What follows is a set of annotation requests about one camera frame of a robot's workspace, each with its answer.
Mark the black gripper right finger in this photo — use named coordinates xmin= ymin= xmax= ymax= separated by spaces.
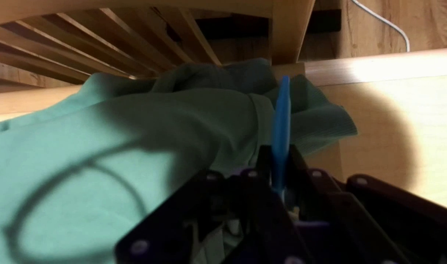
xmin=287 ymin=148 xmax=447 ymax=264

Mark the wooden chair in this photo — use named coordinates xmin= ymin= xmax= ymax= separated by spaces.
xmin=0 ymin=0 xmax=343 ymax=89

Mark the green sweater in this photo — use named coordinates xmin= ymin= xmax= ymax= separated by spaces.
xmin=0 ymin=57 xmax=359 ymax=264

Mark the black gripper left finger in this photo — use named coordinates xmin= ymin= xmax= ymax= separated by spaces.
xmin=113 ymin=145 xmax=303 ymax=264

